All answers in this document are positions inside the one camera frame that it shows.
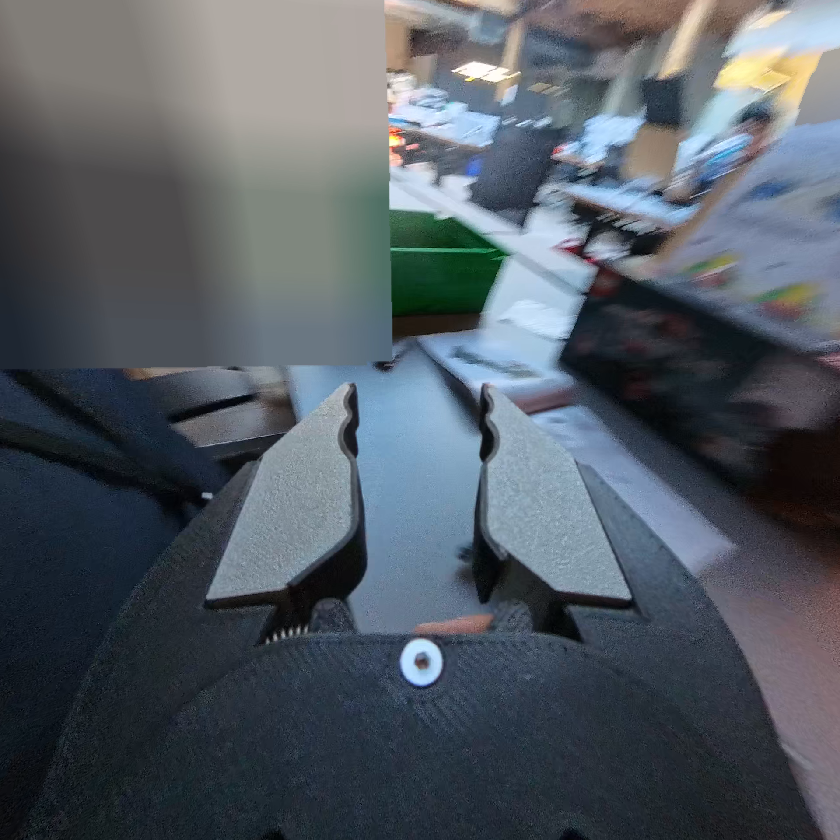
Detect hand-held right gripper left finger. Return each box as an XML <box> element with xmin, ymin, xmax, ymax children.
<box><xmin>205</xmin><ymin>383</ymin><xmax>367</xmax><ymax>611</ymax></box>

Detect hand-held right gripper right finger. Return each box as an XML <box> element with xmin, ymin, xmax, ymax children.
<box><xmin>472</xmin><ymin>383</ymin><xmax>634</xmax><ymax>608</ymax></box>

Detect dark lego set box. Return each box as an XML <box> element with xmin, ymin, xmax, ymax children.
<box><xmin>561</xmin><ymin>121</ymin><xmax>840</xmax><ymax>532</ymax></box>

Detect white sticker sheet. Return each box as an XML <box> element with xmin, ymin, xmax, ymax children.
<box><xmin>495</xmin><ymin>298</ymin><xmax>578</xmax><ymax>339</ymax></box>

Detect person's dark blue jacket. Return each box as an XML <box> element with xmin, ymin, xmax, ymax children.
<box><xmin>0</xmin><ymin>369</ymin><xmax>253</xmax><ymax>840</ymax></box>

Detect green plastic bin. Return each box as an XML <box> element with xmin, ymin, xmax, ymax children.
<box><xmin>390</xmin><ymin>210</ymin><xmax>509</xmax><ymax>317</ymax></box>

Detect wooden table black legs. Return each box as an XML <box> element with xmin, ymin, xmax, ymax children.
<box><xmin>554</xmin><ymin>180</ymin><xmax>700</xmax><ymax>253</ymax></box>

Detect black upright board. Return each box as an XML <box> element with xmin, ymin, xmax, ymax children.
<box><xmin>469</xmin><ymin>121</ymin><xmax>560</xmax><ymax>214</ymax></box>

